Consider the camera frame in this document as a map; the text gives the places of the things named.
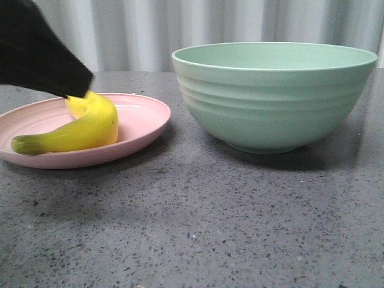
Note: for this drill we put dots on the pink plate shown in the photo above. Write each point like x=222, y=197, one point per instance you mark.
x=142, y=120

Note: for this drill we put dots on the yellow banana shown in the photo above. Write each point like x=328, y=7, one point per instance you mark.
x=95, y=124

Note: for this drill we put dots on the white pleated curtain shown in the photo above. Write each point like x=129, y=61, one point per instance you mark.
x=141, y=35

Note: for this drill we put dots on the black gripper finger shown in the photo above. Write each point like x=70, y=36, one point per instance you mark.
x=33, y=57

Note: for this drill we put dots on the green ribbed bowl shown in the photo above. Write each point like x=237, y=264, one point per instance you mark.
x=271, y=97

